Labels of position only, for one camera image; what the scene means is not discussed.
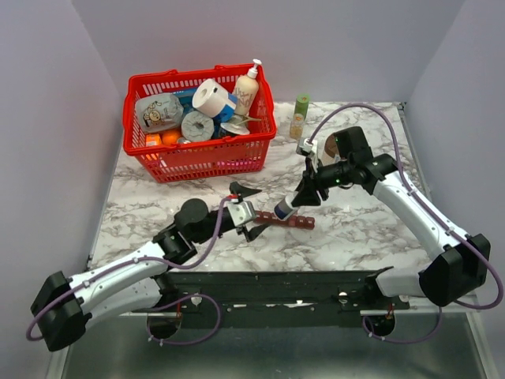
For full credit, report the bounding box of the blue package in basket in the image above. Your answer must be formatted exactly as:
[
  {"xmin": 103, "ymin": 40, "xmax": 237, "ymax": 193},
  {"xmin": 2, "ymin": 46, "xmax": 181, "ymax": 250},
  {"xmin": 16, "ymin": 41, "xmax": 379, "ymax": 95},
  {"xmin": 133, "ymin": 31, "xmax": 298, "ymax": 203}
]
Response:
[{"xmin": 174, "ymin": 87, "xmax": 234, "ymax": 139}]

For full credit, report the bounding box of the dark red weekly pill organizer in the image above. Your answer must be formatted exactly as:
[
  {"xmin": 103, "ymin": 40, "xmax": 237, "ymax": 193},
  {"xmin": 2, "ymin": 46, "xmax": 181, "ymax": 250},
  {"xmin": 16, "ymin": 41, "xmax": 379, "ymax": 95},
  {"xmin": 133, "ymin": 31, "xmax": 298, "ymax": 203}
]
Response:
[{"xmin": 255, "ymin": 211, "xmax": 315, "ymax": 230}]

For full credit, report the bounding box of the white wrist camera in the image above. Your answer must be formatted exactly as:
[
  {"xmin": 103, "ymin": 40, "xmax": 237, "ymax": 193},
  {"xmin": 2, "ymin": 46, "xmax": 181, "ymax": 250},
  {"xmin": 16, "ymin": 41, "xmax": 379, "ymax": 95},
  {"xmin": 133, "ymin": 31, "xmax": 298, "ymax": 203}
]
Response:
[
  {"xmin": 296, "ymin": 138, "xmax": 319, "ymax": 166},
  {"xmin": 226, "ymin": 197, "xmax": 256, "ymax": 227}
]

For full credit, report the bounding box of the grey wrapped paper roll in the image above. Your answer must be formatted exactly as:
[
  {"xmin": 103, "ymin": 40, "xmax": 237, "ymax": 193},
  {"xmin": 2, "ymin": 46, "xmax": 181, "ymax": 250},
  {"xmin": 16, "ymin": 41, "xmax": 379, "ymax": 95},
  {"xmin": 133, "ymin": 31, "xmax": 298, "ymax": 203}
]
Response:
[{"xmin": 181, "ymin": 111, "xmax": 215, "ymax": 142}]

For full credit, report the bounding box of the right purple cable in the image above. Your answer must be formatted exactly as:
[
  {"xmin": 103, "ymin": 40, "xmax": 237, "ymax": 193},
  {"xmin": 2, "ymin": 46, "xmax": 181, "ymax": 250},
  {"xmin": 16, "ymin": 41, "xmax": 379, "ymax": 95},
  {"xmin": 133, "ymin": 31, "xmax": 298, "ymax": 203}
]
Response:
[{"xmin": 305, "ymin": 102, "xmax": 500, "ymax": 344}]

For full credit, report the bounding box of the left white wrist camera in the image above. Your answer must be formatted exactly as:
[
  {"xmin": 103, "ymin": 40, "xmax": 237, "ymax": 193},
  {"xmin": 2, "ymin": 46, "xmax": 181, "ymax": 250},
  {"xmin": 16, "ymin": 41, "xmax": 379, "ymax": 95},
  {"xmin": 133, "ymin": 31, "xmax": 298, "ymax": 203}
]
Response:
[{"xmin": 226, "ymin": 197, "xmax": 256, "ymax": 227}]

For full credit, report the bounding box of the purple cable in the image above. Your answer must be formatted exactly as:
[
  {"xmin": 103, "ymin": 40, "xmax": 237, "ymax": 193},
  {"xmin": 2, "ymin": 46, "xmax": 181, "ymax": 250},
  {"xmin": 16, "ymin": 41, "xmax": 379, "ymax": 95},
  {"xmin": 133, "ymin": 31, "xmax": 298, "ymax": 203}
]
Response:
[
  {"xmin": 305, "ymin": 102, "xmax": 500, "ymax": 344},
  {"xmin": 25, "ymin": 197, "xmax": 238, "ymax": 345}
]

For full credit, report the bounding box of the red plastic shopping basket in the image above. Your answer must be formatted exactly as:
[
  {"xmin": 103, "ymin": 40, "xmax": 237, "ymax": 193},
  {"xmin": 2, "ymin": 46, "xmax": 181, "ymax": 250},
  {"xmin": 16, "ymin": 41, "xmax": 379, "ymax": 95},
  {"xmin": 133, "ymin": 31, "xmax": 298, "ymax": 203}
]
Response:
[{"xmin": 122, "ymin": 63, "xmax": 277, "ymax": 183}]

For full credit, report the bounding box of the wrapped grey tissue pack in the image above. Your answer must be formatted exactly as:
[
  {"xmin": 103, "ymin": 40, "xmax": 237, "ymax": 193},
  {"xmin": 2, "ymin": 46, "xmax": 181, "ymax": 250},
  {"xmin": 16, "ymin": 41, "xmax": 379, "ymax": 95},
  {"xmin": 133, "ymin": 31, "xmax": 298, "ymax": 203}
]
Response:
[{"xmin": 135, "ymin": 93, "xmax": 184, "ymax": 133}]

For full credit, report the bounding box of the white toilet paper roll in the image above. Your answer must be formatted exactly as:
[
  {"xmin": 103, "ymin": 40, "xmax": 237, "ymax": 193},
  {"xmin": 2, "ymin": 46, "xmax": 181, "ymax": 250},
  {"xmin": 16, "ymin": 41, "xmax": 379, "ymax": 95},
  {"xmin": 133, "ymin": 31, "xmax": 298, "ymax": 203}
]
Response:
[{"xmin": 192, "ymin": 78, "xmax": 229, "ymax": 118}]

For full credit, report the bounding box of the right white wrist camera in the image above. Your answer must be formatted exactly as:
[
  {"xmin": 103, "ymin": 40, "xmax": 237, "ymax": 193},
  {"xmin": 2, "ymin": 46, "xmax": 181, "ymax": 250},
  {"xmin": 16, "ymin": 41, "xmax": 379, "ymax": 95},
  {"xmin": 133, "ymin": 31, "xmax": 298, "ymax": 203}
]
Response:
[{"xmin": 296, "ymin": 138, "xmax": 319, "ymax": 166}]

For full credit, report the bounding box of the beige cup brown lid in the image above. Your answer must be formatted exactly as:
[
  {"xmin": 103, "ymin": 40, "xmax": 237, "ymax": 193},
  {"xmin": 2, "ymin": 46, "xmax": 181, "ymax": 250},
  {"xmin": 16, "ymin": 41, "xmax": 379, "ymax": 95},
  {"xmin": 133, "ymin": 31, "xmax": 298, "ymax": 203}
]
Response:
[{"xmin": 320, "ymin": 133, "xmax": 343, "ymax": 166}]

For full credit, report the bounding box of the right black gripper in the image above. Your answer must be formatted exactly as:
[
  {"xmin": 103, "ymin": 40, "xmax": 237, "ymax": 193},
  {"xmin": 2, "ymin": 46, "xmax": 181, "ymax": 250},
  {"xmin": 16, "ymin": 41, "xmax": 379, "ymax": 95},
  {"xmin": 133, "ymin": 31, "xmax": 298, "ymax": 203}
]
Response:
[{"xmin": 292, "ymin": 156, "xmax": 354, "ymax": 206}]

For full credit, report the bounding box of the orange fruit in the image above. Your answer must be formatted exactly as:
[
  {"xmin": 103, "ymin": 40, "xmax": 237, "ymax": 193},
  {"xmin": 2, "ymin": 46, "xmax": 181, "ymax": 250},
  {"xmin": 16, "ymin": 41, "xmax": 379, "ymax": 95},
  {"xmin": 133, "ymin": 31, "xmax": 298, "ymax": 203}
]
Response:
[{"xmin": 161, "ymin": 129, "xmax": 183, "ymax": 146}]

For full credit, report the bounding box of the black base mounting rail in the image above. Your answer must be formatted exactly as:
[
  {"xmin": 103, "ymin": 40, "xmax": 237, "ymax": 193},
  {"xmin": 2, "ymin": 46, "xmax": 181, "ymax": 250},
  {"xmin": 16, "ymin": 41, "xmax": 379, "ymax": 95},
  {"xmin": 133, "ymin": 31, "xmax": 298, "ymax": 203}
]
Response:
[{"xmin": 155, "ymin": 271, "xmax": 413, "ymax": 328}]

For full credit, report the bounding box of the orange small carton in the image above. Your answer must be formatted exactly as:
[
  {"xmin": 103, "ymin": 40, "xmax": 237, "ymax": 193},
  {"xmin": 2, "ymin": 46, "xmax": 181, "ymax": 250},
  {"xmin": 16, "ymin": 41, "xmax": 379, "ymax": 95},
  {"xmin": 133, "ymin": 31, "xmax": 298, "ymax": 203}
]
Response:
[{"xmin": 145, "ymin": 133, "xmax": 163, "ymax": 147}]

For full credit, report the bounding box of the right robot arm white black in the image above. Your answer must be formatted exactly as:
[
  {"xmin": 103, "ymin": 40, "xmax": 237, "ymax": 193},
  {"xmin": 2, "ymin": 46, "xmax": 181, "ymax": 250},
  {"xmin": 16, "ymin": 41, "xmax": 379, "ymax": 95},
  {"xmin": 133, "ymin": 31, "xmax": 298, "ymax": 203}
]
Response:
[{"xmin": 285, "ymin": 126, "xmax": 490, "ymax": 310}]

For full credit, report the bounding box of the white lidded yogurt cup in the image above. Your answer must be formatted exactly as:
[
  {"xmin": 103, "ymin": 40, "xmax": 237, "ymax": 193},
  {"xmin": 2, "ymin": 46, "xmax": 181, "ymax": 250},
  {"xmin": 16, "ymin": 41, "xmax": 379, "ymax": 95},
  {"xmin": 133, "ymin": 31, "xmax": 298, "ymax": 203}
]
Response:
[{"xmin": 218, "ymin": 114, "xmax": 260, "ymax": 138}]

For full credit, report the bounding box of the white pill bottle blue label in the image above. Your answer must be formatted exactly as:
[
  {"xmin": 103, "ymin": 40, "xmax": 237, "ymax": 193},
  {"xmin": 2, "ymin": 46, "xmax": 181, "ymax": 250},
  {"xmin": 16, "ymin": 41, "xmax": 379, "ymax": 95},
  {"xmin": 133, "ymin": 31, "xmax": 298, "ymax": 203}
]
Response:
[{"xmin": 273, "ymin": 196, "xmax": 298, "ymax": 221}]

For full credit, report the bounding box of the cream pump lotion bottle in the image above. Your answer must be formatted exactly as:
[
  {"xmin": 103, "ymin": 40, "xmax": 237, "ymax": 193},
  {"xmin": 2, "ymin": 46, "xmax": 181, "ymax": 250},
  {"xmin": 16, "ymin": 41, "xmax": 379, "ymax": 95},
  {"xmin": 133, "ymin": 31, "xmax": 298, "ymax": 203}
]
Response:
[{"xmin": 233, "ymin": 58, "xmax": 262, "ymax": 116}]

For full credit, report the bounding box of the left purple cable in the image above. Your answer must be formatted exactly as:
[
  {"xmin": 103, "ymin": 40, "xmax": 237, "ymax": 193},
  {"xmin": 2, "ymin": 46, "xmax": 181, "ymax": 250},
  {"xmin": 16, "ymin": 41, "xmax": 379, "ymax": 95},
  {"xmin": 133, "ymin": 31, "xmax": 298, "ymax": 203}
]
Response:
[{"xmin": 25, "ymin": 197, "xmax": 238, "ymax": 345}]

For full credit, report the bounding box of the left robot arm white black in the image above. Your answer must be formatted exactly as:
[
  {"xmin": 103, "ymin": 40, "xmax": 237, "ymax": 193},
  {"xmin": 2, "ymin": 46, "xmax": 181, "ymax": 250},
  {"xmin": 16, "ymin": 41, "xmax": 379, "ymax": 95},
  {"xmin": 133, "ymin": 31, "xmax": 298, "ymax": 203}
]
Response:
[{"xmin": 25, "ymin": 182, "xmax": 265, "ymax": 352}]

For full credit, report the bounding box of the green lidded spice jar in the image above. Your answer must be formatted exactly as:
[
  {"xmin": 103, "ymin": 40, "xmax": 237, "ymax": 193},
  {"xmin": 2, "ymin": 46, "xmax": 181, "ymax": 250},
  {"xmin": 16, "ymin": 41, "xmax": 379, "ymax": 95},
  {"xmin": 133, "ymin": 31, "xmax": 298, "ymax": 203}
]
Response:
[{"xmin": 290, "ymin": 93, "xmax": 310, "ymax": 140}]

